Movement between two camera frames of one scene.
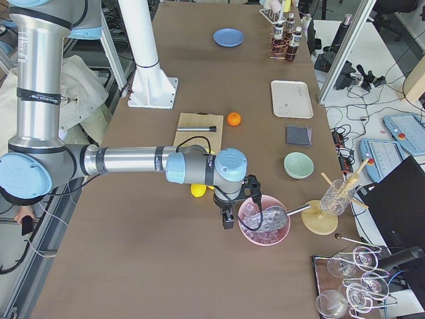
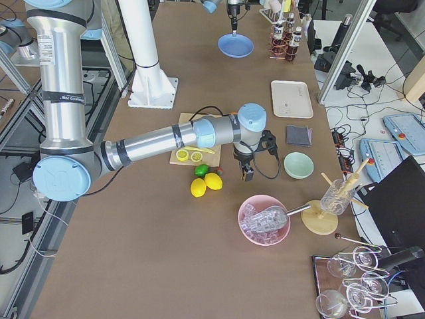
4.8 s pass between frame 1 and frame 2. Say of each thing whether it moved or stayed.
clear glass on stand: stayed
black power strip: stayed
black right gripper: moved
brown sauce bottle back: stayed
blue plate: moved
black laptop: stayed
